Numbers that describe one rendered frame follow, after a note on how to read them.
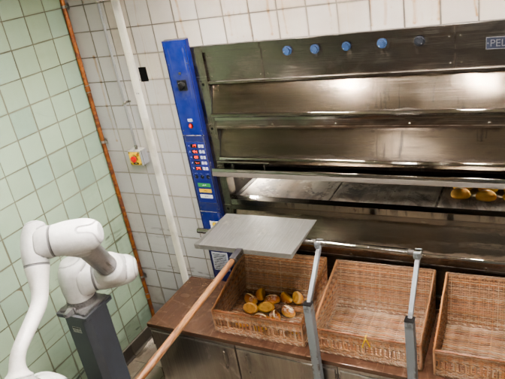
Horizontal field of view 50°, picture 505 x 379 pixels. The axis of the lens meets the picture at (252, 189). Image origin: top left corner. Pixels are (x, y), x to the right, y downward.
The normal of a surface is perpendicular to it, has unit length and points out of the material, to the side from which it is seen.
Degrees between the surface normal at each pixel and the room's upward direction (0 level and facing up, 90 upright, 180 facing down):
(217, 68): 90
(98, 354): 90
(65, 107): 90
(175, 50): 90
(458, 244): 72
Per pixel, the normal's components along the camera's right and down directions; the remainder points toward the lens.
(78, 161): 0.88, 0.05
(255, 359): -0.44, 0.43
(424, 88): -0.44, 0.09
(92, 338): 0.33, 0.33
